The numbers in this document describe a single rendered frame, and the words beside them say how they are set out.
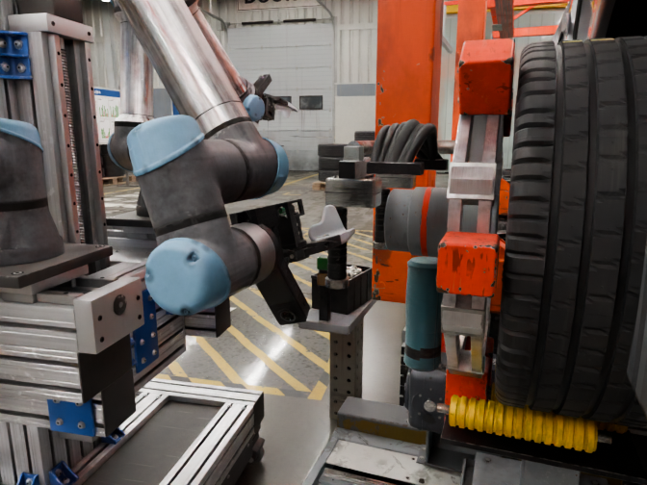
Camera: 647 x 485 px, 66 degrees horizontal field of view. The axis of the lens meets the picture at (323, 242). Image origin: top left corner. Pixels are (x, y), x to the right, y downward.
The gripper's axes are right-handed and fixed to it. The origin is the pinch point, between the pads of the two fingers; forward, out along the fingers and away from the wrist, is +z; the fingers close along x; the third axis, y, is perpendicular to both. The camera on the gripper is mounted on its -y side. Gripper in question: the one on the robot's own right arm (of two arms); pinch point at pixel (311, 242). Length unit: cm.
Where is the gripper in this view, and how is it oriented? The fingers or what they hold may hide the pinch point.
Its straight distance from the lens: 79.9
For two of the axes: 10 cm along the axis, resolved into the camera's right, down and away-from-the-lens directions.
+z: 3.3, -1.7, 9.3
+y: -2.0, -9.7, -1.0
